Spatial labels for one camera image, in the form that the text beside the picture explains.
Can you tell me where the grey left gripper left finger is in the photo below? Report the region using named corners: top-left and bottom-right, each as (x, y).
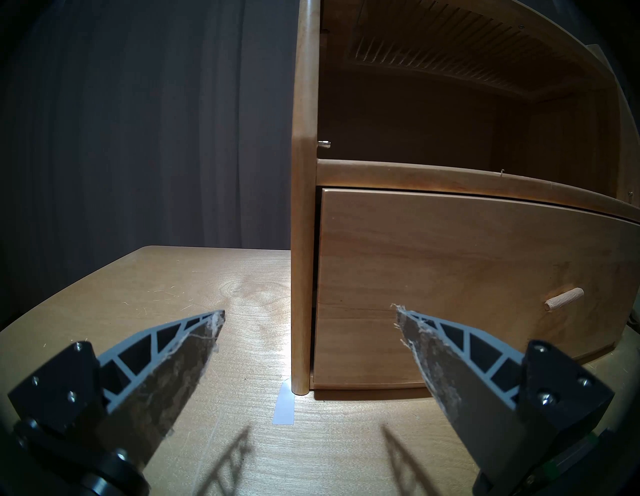
top-left (7, 310), bottom-right (226, 473)

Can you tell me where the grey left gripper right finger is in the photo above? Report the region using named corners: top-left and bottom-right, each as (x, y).
top-left (392, 304), bottom-right (616, 482)

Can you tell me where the white tape marker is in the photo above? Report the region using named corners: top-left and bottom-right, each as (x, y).
top-left (272, 380), bottom-right (296, 427)

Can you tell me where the wooden cabinet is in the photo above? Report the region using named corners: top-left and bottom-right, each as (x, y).
top-left (290, 0), bottom-right (640, 396)

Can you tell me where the wooden drawer with peg handle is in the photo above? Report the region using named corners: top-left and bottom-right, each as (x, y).
top-left (312, 187), bottom-right (640, 391)

